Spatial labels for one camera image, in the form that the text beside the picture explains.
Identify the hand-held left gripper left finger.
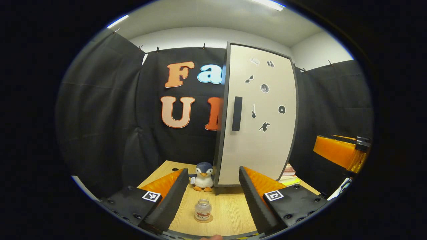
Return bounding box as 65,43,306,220
98,168,190,235

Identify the long ceiling light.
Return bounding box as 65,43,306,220
107,15,129,29
250,0,286,11

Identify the black door handle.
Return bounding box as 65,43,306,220
232,96,243,132

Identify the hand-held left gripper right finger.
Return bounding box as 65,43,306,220
239,166,329,235

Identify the black backdrop cloth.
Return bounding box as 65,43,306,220
55,28,373,200

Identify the dark grey cabinet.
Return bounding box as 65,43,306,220
213,41,299,195

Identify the penguin plush toy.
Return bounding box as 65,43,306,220
189,162,216,192

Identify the clear bottle with red label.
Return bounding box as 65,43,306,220
194,199,212,221

